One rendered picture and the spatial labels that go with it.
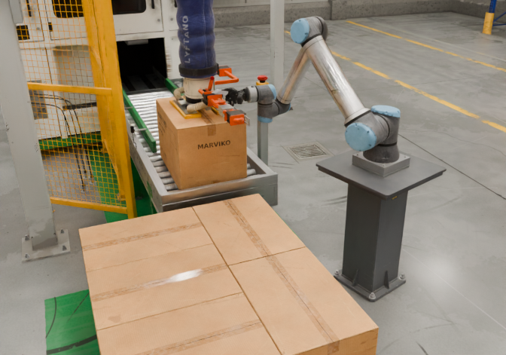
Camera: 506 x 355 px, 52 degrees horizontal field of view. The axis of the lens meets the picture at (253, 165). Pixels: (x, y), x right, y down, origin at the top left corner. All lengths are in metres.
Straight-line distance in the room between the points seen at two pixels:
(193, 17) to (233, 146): 0.74
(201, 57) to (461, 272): 2.02
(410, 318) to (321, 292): 0.91
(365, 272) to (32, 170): 2.11
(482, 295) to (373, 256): 0.69
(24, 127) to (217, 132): 1.19
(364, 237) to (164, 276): 1.19
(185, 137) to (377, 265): 1.28
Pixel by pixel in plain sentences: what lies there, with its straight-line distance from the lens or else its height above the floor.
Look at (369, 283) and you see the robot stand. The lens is 3.09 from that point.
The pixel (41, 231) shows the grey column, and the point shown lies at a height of 0.15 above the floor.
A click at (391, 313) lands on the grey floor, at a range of 3.03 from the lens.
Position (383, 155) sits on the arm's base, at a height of 0.85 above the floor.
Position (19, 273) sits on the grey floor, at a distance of 3.58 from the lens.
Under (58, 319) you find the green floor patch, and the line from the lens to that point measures 3.12.
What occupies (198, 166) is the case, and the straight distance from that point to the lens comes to 2.93.
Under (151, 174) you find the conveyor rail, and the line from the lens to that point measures 3.16.
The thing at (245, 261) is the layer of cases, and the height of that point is 0.54.
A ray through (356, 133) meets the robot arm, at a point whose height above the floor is 1.01.
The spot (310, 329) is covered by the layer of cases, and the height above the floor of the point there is 0.54.
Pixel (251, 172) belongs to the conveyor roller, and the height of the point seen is 0.54.
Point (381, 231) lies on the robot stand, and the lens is 2.91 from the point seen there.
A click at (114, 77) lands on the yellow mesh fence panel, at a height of 1.09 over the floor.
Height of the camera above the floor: 1.91
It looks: 24 degrees down
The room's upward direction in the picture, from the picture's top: 1 degrees counter-clockwise
